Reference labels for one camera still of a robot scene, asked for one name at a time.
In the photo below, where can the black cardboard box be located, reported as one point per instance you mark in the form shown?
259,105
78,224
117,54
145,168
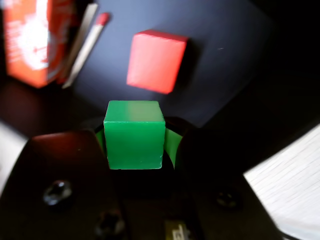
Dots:
225,62

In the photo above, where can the orange matchbox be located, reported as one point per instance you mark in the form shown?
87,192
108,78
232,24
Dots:
30,45

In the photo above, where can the green wooden cube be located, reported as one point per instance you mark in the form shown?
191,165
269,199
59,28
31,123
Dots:
135,137

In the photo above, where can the matchstick with red head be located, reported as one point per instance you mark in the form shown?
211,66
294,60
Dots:
87,47

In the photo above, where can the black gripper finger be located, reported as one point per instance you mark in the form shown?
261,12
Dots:
55,170

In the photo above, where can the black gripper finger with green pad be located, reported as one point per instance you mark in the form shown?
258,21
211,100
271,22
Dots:
212,190

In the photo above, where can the red wooden cube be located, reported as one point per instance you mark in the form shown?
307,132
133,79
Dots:
157,62

